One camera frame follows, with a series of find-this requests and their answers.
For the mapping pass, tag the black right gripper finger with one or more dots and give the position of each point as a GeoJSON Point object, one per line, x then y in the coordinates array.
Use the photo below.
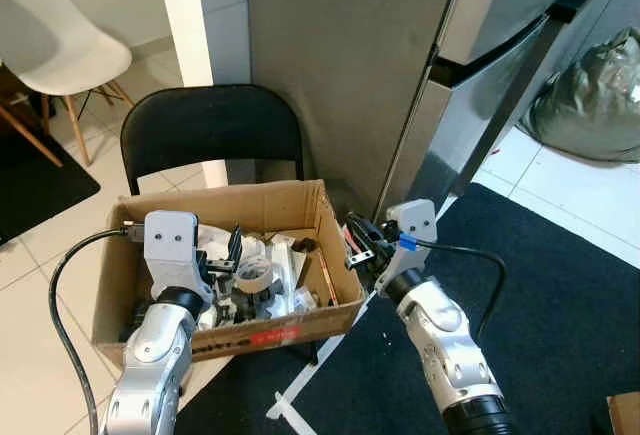
{"type": "Point", "coordinates": [356, 244]}
{"type": "Point", "coordinates": [359, 231]}

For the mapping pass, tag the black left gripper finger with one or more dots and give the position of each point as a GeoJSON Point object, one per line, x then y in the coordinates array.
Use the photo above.
{"type": "Point", "coordinates": [233, 241]}
{"type": "Point", "coordinates": [240, 245]}

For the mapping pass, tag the black plastic trash piece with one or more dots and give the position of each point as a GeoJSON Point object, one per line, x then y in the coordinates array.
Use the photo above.
{"type": "Point", "coordinates": [250, 303]}

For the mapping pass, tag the grey green rubbish bag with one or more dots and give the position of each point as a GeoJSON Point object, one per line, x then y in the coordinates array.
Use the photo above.
{"type": "Point", "coordinates": [590, 95]}

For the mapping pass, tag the white crumpled plastic bag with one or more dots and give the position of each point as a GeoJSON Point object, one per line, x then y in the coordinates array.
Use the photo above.
{"type": "Point", "coordinates": [210, 240]}

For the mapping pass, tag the masking tape roll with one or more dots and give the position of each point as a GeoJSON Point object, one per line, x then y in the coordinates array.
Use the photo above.
{"type": "Point", "coordinates": [252, 273]}

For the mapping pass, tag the cardboard box with red label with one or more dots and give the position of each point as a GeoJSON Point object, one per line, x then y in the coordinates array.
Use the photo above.
{"type": "Point", "coordinates": [140, 255]}

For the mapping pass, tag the black folding chair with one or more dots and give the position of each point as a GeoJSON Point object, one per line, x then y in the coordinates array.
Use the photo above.
{"type": "Point", "coordinates": [210, 125]}

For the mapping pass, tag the white floor tape strip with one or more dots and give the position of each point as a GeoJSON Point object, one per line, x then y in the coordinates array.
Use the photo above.
{"type": "Point", "coordinates": [300, 385]}

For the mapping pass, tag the stainless steel fridge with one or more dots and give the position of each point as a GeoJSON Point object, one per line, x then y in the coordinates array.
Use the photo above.
{"type": "Point", "coordinates": [350, 55]}

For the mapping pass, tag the dark navy floor rug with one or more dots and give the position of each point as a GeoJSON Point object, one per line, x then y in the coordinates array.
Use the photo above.
{"type": "Point", "coordinates": [560, 315]}

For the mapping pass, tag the small black floor mat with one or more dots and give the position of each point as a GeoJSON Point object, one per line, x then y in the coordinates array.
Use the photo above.
{"type": "Point", "coordinates": [40, 180]}

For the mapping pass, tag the brown wooden furniture leg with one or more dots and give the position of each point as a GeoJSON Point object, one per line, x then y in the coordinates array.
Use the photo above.
{"type": "Point", "coordinates": [30, 125]}

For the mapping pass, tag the small brown cardboard box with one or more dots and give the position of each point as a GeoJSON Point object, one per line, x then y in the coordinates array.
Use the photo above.
{"type": "Point", "coordinates": [625, 415]}

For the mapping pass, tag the white shell chair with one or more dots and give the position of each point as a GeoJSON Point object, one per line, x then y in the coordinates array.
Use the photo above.
{"type": "Point", "coordinates": [60, 45]}

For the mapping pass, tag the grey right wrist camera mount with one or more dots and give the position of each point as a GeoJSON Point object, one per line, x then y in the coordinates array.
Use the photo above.
{"type": "Point", "coordinates": [415, 225]}

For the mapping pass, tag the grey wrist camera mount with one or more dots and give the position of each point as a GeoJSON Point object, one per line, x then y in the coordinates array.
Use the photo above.
{"type": "Point", "coordinates": [415, 225]}
{"type": "Point", "coordinates": [170, 240]}

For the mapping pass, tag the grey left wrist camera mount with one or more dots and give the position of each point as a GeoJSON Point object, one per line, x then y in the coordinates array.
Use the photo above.
{"type": "Point", "coordinates": [170, 240]}

